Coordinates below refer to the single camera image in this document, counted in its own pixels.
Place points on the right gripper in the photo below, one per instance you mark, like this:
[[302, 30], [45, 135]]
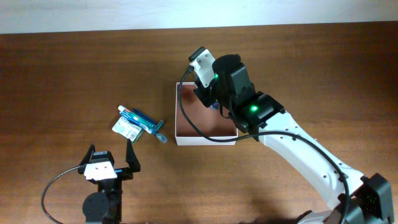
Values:
[[207, 94]]

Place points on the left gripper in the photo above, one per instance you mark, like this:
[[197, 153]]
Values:
[[127, 173]]

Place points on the clear pump soap bottle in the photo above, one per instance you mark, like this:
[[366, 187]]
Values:
[[215, 106]]

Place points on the blue white toothbrush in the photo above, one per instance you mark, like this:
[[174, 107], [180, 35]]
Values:
[[158, 135]]

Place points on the blue disposable razor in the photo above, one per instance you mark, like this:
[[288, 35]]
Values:
[[146, 118]]

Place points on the toothpaste tube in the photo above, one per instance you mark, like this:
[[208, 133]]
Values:
[[129, 115]]

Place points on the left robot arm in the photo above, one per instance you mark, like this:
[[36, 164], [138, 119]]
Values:
[[105, 205]]

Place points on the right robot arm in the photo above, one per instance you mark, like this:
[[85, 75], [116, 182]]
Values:
[[350, 196]]

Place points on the white cardboard box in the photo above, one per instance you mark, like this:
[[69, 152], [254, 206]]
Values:
[[209, 121]]

